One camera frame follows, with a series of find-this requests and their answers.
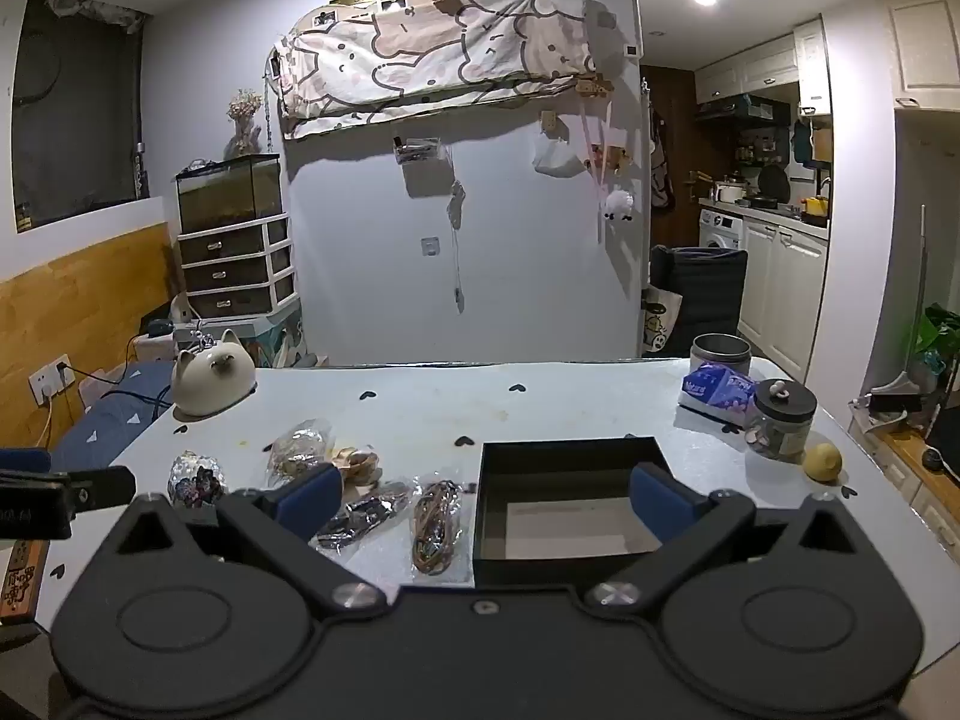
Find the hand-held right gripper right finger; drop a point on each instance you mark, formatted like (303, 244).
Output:
(656, 499)

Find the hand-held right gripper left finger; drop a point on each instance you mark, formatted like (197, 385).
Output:
(311, 499)

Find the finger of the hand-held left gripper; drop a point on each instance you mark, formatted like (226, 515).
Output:
(22, 459)
(97, 486)

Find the shiny dark foil packet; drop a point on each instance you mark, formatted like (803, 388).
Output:
(360, 519)

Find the black box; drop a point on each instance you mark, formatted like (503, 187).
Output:
(570, 517)

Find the brown patterned wooden block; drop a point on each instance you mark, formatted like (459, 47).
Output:
(19, 577)

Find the blue patterned cushion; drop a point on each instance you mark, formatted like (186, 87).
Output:
(112, 412)

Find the dark crochet pouch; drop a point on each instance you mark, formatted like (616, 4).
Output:
(196, 478)

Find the blue tissue pack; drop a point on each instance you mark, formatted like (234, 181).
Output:
(716, 391)

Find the glass jar with black lid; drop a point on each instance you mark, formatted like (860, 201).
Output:
(781, 420)

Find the white ceramic cat figure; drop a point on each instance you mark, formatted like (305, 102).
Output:
(210, 379)

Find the round metal tin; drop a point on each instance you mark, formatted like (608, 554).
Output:
(720, 356)

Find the colourful printed storage box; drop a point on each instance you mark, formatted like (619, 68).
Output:
(266, 341)

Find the yellow lemon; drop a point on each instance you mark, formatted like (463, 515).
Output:
(823, 461)

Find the printed tote bag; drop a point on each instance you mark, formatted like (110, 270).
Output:
(660, 321)

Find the black fabric bin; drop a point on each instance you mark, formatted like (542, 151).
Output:
(701, 281)

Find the white plastic drawer unit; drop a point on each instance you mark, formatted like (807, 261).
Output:
(236, 264)

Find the white kitchen base cabinets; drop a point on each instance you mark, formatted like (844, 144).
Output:
(784, 285)

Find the white washing machine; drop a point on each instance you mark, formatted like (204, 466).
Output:
(720, 229)

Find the white sheep plush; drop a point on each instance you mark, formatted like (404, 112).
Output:
(619, 204)

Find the glass fish tank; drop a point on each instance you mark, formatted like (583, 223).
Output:
(229, 195)

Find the white cooking pot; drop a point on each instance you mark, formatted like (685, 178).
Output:
(731, 190)

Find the green plant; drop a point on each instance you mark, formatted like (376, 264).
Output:
(937, 337)

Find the thin grey pole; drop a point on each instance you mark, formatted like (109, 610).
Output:
(921, 300)

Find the hanging patterned apron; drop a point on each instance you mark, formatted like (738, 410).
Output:
(660, 165)

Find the black frying pan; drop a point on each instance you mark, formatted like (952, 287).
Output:
(772, 184)

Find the white hanging bag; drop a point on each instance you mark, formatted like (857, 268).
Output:
(556, 157)

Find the dark window blind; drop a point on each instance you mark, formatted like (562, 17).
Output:
(75, 105)

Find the dried flower bouquet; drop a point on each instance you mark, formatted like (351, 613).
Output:
(244, 120)

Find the teal hanging bag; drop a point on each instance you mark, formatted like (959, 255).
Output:
(802, 139)

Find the black range hood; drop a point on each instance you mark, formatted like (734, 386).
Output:
(742, 109)

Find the cartoon printed cloth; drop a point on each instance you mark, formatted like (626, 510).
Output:
(435, 52)

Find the white tall cupboard door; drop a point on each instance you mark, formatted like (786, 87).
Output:
(922, 41)

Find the white wall socket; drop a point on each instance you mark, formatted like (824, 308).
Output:
(49, 379)

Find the clear adhesive wall hook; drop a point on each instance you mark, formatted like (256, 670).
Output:
(429, 246)

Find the clear wall holder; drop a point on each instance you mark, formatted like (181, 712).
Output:
(420, 150)

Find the white kitchen wall cabinets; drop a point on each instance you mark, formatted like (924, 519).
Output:
(750, 67)

